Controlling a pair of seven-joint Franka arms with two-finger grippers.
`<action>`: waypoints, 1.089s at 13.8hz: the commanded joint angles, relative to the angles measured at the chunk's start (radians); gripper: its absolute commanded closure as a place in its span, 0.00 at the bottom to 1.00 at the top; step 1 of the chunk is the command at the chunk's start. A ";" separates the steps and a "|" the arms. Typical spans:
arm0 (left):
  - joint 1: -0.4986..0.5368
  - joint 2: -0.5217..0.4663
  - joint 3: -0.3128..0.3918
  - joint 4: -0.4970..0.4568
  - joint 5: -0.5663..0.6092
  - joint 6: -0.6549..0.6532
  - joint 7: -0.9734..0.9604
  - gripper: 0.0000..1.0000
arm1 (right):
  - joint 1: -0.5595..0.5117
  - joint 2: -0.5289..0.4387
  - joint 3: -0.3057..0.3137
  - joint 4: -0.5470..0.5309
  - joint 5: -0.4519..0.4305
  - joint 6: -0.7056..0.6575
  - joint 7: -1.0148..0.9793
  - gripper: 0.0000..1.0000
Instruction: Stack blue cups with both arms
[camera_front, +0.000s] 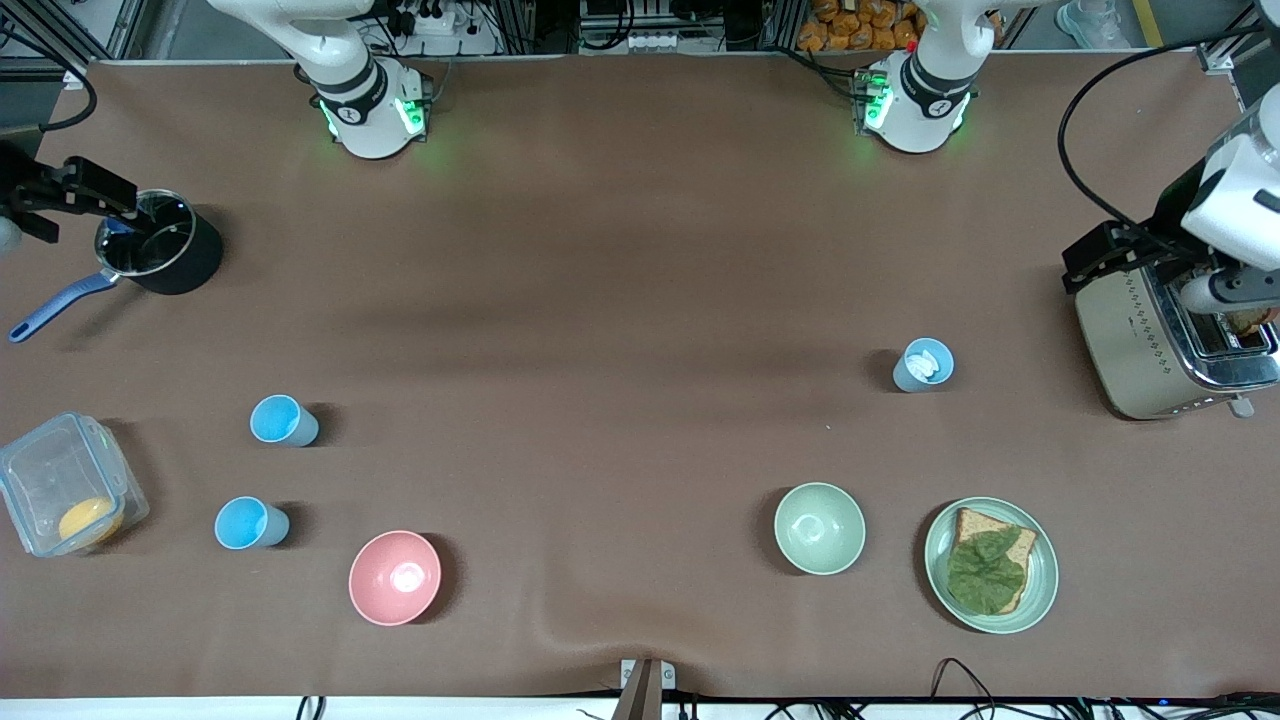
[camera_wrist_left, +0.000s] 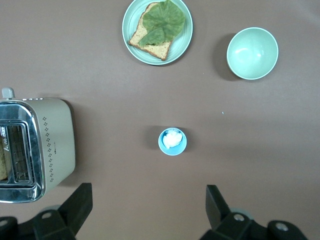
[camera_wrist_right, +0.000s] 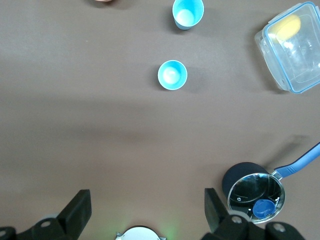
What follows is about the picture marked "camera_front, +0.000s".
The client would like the green lettuce leaf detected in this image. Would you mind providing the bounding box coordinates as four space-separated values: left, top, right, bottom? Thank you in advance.
946 527 1029 615

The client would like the pale green plate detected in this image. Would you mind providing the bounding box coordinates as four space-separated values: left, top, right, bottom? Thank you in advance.
923 496 1060 636

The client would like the silver toaster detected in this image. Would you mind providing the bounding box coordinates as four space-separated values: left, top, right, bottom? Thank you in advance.
1074 258 1280 422

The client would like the orange round food piece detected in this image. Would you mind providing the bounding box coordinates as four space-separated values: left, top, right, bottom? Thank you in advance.
58 496 127 548

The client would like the bag of orange snacks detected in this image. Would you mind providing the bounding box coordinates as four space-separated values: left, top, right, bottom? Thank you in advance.
796 0 922 54

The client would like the pale teal shoe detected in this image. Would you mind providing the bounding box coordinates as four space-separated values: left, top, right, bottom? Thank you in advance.
1056 0 1142 50

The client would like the thin black looped cable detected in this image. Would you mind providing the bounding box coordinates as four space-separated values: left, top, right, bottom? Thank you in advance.
930 657 1004 703

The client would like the pale green bowl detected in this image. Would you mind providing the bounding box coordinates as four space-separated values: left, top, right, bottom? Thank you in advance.
773 482 868 577

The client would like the aluminium frame profile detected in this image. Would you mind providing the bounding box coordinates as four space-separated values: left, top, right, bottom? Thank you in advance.
1198 0 1280 73

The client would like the pink bowl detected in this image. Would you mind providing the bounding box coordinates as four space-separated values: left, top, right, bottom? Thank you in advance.
348 530 443 628

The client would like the white power strip with plugs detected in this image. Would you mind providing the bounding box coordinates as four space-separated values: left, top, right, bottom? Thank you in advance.
384 0 473 38

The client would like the clear plastic food container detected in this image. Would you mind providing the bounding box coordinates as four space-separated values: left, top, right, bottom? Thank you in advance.
0 411 152 559

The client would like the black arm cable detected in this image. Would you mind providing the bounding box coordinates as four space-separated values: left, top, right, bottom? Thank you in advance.
0 28 99 134
1057 24 1280 244

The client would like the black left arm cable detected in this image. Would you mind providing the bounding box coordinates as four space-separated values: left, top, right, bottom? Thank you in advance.
1057 24 1280 244

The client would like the brown bread slice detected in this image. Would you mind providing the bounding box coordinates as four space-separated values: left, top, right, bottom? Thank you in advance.
948 507 1039 615

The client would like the black saucepan with blue handle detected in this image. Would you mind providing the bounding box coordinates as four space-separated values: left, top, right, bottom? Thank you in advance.
8 189 225 345

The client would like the blue plastic cup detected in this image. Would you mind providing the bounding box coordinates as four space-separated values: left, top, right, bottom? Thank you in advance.
892 338 955 394
214 496 291 551
250 395 320 448

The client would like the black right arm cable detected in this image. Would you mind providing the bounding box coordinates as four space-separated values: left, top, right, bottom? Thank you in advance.
0 28 99 134

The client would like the grey metal camera bracket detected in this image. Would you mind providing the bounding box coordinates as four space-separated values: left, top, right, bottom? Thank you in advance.
619 657 677 720

